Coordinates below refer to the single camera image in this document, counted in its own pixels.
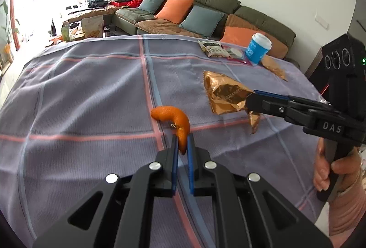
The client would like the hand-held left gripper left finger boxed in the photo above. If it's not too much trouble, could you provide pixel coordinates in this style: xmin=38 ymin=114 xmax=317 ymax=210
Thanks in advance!
xmin=32 ymin=134 xmax=179 ymax=248

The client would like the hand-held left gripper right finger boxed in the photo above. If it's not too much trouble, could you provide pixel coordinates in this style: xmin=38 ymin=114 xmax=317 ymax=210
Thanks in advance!
xmin=186 ymin=132 xmax=334 ymax=248

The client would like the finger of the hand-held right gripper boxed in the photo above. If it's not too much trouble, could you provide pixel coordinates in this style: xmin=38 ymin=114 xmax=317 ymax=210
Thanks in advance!
xmin=253 ymin=90 xmax=329 ymax=111
xmin=245 ymin=93 xmax=311 ymax=126

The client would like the gold foil wrapper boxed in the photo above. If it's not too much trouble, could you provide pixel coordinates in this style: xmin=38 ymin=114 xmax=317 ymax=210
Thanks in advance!
xmin=261 ymin=55 xmax=288 ymax=82
xmin=203 ymin=71 xmax=261 ymax=135

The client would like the orange peel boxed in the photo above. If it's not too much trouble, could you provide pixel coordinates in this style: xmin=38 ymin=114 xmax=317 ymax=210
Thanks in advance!
xmin=151 ymin=106 xmax=190 ymax=155

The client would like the person's right forearm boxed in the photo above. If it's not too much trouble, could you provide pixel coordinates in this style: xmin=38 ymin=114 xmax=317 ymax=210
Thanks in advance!
xmin=327 ymin=176 xmax=366 ymax=237

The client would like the person's right hand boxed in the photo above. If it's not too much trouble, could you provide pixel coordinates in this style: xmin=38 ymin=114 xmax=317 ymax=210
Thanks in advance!
xmin=313 ymin=139 xmax=362 ymax=193

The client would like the blue paper cup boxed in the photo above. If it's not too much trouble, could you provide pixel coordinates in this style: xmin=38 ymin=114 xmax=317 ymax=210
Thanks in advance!
xmin=245 ymin=32 xmax=272 ymax=64

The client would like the clear and pink wrapper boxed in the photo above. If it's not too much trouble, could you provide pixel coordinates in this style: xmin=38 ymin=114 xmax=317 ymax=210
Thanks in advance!
xmin=229 ymin=48 xmax=253 ymax=65

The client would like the orange cushion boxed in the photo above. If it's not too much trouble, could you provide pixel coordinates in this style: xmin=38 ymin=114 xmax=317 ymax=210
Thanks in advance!
xmin=220 ymin=25 xmax=289 ymax=59
xmin=154 ymin=0 xmax=195 ymax=25

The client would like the black and white snack packet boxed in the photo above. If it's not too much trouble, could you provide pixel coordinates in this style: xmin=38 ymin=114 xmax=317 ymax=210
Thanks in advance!
xmin=198 ymin=40 xmax=231 ymax=58

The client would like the blue-grey cushion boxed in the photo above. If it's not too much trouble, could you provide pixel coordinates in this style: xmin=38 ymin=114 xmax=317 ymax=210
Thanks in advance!
xmin=138 ymin=0 xmax=169 ymax=14
xmin=179 ymin=5 xmax=225 ymax=38

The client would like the purple checked blanket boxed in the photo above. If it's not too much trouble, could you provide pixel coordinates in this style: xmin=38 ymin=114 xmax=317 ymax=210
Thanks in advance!
xmin=0 ymin=34 xmax=329 ymax=248

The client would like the brown sofa throw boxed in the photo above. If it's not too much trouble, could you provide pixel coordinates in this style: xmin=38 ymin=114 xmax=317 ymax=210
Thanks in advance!
xmin=136 ymin=19 xmax=206 ymax=38

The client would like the patterned paper bag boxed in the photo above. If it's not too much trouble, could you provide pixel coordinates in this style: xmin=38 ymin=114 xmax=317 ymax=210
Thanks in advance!
xmin=81 ymin=16 xmax=104 ymax=38

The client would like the red cloth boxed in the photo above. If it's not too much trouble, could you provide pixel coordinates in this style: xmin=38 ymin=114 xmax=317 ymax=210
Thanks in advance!
xmin=110 ymin=0 xmax=143 ymax=10

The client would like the wooden table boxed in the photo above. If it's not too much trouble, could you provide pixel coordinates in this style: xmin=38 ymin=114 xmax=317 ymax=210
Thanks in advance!
xmin=61 ymin=3 xmax=121 ymax=20

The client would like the tall potted plant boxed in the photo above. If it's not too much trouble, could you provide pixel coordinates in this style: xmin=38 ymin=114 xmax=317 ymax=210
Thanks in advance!
xmin=0 ymin=0 xmax=20 ymax=45

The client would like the white wall socket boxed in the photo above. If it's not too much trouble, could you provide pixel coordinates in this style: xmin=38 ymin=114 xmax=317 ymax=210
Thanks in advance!
xmin=314 ymin=14 xmax=329 ymax=28

